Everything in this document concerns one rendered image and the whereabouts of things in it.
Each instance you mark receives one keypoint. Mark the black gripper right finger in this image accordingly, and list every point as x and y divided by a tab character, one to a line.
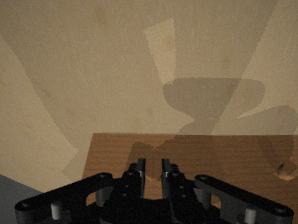
238	206

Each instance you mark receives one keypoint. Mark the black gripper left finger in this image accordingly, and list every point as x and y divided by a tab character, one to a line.
68	203

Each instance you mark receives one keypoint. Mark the brown wooden chest of drawers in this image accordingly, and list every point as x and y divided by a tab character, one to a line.
215	137

